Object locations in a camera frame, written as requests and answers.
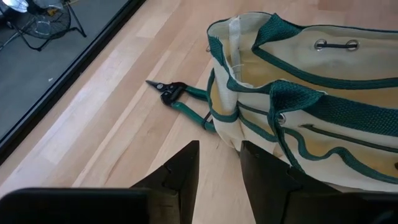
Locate black metal wire stand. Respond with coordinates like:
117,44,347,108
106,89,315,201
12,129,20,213
0,0,87,52

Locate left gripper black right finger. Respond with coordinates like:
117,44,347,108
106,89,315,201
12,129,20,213
240,141,340,224

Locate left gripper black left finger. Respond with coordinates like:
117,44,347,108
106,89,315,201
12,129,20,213
130,140,200,224

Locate cream and green gardening bag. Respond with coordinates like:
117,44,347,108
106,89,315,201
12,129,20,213
205,11,398,193

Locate white cloth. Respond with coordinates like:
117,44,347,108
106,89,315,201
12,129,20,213
2,0,29,13

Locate green-handled black pruning shears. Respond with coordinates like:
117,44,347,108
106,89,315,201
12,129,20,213
145,80,218,133

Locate black table edge frame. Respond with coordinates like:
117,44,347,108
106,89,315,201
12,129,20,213
0,0,147,164

